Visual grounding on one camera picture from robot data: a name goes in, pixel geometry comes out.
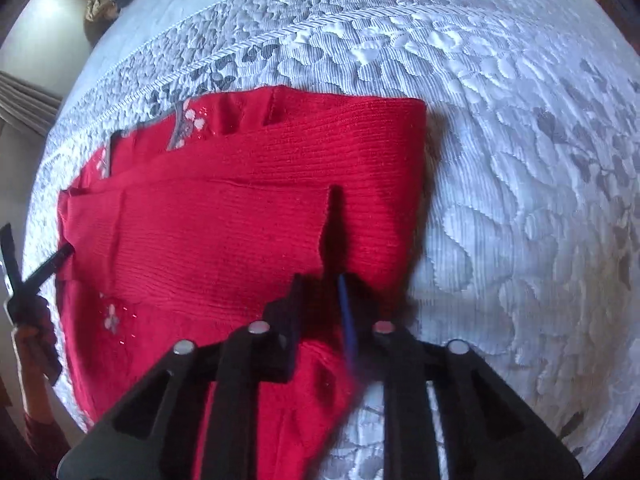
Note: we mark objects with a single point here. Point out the person's left forearm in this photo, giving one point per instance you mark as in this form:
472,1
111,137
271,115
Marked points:
32,410

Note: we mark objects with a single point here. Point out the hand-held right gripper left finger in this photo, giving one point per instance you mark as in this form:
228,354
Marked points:
285,330

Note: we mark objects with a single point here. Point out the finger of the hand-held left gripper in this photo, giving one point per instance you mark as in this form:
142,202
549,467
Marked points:
50,265

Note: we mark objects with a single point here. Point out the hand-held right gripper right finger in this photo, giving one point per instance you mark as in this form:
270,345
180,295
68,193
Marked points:
348,320

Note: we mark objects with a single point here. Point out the golden brown crumpled cloth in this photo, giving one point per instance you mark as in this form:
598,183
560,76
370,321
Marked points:
102,7

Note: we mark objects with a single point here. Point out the grey pleated curtain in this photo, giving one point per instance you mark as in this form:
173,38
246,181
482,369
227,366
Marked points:
25,105

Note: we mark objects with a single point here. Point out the red knitted sweater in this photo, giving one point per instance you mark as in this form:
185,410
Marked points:
225,220

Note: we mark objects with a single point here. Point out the grey floral quilted bedspread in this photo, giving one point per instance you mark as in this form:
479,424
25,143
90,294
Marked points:
500,160

